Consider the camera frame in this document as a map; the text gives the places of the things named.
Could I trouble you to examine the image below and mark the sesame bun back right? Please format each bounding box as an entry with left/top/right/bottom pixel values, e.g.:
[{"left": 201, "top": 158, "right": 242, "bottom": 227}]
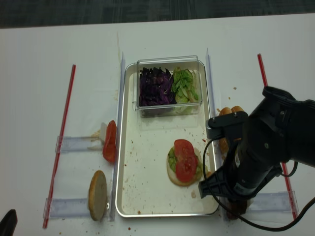
[{"left": 231, "top": 106, "right": 244, "bottom": 113}]

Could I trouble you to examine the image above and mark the white holder block left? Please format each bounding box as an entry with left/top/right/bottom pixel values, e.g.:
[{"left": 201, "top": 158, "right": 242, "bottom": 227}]
[{"left": 99, "top": 122, "right": 107, "bottom": 143}]

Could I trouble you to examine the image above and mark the shredded purple cabbage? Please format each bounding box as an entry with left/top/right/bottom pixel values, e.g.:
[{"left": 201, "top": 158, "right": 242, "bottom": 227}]
[{"left": 139, "top": 67, "right": 177, "bottom": 107}]

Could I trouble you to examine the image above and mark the standing bun half left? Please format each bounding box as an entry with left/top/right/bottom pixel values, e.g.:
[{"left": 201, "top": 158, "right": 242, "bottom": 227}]
[{"left": 88, "top": 170, "right": 107, "bottom": 221}]

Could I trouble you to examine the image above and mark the upper left clear rail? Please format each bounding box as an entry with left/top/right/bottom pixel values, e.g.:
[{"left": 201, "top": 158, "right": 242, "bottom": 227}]
[{"left": 55, "top": 136, "right": 103, "bottom": 153}]

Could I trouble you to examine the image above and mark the black cable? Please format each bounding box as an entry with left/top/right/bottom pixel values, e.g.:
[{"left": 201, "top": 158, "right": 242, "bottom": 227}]
[{"left": 202, "top": 137, "right": 315, "bottom": 232}]

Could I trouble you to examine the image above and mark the stack of meat patties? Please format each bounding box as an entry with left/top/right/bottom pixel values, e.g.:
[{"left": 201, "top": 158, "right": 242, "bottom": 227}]
[{"left": 227, "top": 199, "right": 248, "bottom": 215}]

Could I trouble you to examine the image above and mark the lower tomato slice on bun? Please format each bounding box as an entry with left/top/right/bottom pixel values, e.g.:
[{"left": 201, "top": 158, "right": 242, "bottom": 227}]
[{"left": 176, "top": 155, "right": 197, "bottom": 182}]

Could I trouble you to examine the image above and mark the upper tomato slice on bun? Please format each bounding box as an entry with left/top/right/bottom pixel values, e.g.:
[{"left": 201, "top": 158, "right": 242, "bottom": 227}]
[{"left": 174, "top": 139, "right": 194, "bottom": 161}]

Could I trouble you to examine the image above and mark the lower left clear rail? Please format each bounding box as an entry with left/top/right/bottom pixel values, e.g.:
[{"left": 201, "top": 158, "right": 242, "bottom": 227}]
[{"left": 43, "top": 198, "right": 90, "bottom": 219}]

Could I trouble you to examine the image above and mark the bottom bun on tray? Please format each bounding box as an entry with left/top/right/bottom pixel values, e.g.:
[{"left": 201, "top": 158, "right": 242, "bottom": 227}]
[{"left": 166, "top": 147, "right": 203, "bottom": 187}]

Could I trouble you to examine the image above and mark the cream metal tray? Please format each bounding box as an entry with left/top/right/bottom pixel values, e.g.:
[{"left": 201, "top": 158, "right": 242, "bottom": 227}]
[{"left": 116, "top": 62, "right": 218, "bottom": 218}]

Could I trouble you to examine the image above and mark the standing tomato slices left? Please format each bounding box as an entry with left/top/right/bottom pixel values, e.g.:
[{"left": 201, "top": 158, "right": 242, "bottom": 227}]
[{"left": 102, "top": 120, "right": 117, "bottom": 163}]

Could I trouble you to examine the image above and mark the sesame bun front right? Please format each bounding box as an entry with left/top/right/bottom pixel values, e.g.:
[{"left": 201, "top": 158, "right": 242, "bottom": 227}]
[{"left": 219, "top": 107, "right": 232, "bottom": 154}]

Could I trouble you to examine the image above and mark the red strip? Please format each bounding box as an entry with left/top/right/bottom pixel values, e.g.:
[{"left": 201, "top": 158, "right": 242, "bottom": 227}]
[
  {"left": 42, "top": 64, "right": 76, "bottom": 229},
  {"left": 257, "top": 54, "right": 298, "bottom": 220}
]

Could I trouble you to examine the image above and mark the lettuce on bun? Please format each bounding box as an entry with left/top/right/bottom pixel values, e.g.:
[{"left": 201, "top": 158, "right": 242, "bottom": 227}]
[{"left": 168, "top": 146, "right": 209, "bottom": 180}]

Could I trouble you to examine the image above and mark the black object bottom left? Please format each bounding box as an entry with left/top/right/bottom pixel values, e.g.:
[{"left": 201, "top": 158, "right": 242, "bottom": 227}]
[{"left": 0, "top": 209, "right": 18, "bottom": 236}]

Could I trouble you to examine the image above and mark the clear plastic salad container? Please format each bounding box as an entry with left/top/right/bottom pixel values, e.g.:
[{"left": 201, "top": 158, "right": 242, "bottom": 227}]
[{"left": 133, "top": 55, "right": 203, "bottom": 118}]

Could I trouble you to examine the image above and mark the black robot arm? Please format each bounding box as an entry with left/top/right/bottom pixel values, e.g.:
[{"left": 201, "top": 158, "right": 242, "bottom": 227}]
[{"left": 198, "top": 87, "right": 315, "bottom": 201}]

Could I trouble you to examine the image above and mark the left red strip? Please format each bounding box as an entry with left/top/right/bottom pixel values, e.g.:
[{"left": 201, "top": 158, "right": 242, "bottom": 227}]
[{"left": 42, "top": 64, "right": 76, "bottom": 229}]

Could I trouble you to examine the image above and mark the shredded green lettuce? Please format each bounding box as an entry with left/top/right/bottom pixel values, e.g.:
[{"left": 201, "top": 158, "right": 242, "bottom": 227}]
[{"left": 171, "top": 67, "right": 199, "bottom": 103}]

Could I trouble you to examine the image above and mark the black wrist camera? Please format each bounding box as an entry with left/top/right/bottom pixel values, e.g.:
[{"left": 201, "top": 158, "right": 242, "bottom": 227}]
[{"left": 206, "top": 111, "right": 248, "bottom": 140}]

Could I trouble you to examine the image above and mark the left clear vertical rail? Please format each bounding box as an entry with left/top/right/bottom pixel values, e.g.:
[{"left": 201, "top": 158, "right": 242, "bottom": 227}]
[{"left": 108, "top": 53, "right": 126, "bottom": 222}]

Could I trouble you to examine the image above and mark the sesame bun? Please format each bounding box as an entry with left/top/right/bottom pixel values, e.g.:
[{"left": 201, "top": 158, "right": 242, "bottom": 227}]
[
  {"left": 219, "top": 107, "right": 232, "bottom": 154},
  {"left": 231, "top": 106, "right": 244, "bottom": 113}
]

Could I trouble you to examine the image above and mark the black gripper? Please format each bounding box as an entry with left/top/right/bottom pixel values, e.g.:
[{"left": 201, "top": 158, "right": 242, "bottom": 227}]
[{"left": 198, "top": 138, "right": 283, "bottom": 201}]

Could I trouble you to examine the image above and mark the tomato slice on bun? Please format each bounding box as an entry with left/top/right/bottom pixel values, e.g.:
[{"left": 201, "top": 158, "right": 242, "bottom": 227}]
[
  {"left": 176, "top": 155, "right": 197, "bottom": 182},
  {"left": 174, "top": 139, "right": 194, "bottom": 161}
]

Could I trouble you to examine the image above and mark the right red strip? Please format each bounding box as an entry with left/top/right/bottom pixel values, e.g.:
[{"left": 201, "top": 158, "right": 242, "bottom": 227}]
[{"left": 257, "top": 54, "right": 298, "bottom": 220}]

